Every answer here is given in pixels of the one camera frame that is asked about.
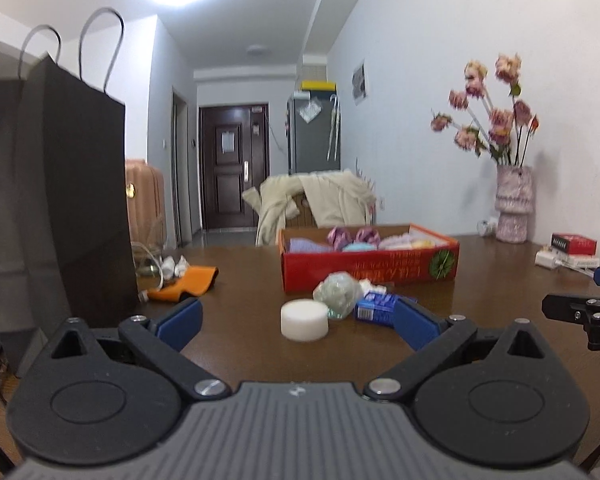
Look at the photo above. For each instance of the grey interior door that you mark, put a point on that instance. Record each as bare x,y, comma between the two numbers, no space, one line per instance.
179,170

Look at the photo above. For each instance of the red box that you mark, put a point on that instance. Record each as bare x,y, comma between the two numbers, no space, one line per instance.
575,244

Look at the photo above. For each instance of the beige coat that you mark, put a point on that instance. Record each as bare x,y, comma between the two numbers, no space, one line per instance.
330,200

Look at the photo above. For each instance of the purple towel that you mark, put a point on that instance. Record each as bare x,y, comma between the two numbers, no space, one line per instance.
307,246

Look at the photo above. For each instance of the orange cloth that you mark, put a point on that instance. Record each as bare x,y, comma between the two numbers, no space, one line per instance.
195,280

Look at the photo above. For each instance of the grey refrigerator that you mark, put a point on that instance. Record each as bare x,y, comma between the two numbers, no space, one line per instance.
312,147

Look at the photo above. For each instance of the dark brown entrance door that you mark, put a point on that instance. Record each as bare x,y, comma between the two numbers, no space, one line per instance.
232,175

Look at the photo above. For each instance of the wall poster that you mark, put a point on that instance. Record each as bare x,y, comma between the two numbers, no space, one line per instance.
360,82

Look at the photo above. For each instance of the pink white vase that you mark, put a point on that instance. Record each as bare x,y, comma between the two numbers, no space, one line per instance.
514,200

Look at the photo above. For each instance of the yellow box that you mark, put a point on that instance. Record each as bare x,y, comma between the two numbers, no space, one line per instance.
318,86

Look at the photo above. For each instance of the black paper bag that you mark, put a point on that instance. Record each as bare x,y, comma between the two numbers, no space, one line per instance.
55,185

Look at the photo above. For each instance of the orange cardboard box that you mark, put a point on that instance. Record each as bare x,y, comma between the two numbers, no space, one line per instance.
360,270

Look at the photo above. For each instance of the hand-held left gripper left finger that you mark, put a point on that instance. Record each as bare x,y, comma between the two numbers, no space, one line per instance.
182,319

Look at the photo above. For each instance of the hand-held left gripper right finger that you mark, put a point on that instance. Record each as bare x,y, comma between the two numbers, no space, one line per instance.
416,324

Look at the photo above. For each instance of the pink suitcase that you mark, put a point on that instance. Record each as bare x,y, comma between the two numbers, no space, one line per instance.
145,200

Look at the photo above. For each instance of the paper note on door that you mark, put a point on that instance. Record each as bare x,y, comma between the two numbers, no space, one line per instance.
229,141

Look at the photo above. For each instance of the bunch of pink flowers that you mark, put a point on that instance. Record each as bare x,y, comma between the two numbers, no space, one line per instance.
502,120

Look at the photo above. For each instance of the white power adapter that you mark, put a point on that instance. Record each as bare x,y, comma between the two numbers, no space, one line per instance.
547,259

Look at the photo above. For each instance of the purple mesh bath ball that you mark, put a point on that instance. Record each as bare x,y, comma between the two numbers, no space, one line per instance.
340,237
367,236

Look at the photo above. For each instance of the teal sponge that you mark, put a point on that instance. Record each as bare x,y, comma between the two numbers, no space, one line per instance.
359,247

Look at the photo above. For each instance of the clear mesh bath ball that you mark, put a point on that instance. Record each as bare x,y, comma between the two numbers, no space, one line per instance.
337,292

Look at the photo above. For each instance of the pink towel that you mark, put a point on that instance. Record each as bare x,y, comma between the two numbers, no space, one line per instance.
397,241

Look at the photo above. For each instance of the blue tissue packet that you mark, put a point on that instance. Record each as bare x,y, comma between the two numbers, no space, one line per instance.
375,307

